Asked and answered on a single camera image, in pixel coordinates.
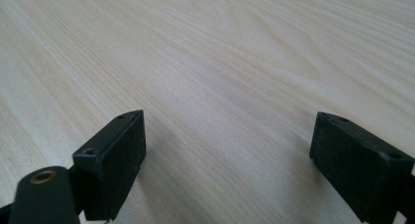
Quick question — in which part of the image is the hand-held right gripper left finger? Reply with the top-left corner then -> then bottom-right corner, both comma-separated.
71,110 -> 147,222

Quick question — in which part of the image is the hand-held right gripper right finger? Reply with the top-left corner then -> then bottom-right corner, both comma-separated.
308,111 -> 415,224

